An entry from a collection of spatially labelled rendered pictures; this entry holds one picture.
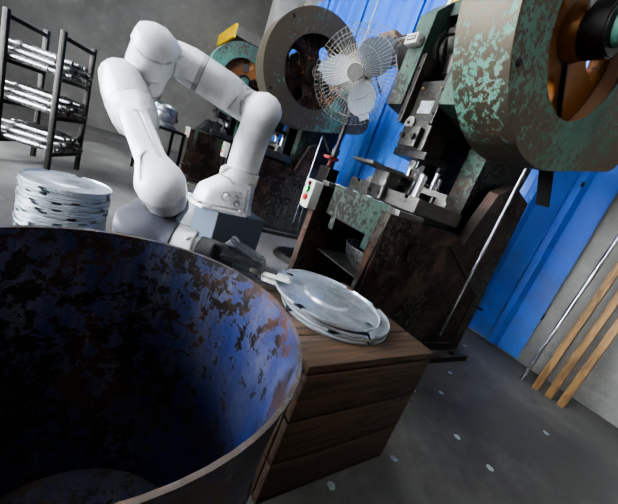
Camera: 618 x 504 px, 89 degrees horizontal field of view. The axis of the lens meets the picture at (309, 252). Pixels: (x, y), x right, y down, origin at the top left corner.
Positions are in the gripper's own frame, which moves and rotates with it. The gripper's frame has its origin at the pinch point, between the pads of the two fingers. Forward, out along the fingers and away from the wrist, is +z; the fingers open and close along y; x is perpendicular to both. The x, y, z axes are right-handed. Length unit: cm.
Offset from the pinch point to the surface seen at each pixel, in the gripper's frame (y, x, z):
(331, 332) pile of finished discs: -2.8, -12.3, 14.7
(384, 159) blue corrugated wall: 65, 247, 89
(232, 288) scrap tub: 5.6, -25.2, -9.5
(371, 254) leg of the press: 8.9, 32.7, 33.5
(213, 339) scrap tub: -4.5, -25.4, -9.4
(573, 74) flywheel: 91, 36, 71
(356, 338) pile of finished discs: -1.0, -14.8, 19.5
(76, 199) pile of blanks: -16, 48, -72
